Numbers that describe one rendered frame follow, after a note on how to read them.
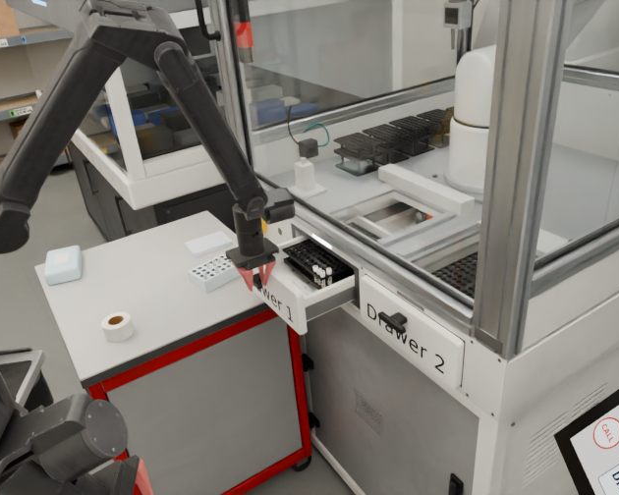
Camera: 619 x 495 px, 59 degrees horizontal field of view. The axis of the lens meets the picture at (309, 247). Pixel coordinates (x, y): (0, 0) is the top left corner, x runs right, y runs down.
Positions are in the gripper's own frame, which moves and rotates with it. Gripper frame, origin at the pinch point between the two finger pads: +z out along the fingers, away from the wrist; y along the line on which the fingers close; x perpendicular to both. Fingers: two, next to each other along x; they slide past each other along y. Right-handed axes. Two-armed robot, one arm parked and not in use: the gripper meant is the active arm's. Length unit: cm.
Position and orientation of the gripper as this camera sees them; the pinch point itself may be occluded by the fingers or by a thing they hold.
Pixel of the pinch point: (256, 284)
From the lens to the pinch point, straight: 124.5
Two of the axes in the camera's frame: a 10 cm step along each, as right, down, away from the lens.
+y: 8.4, -3.2, 4.4
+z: 0.7, 8.6, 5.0
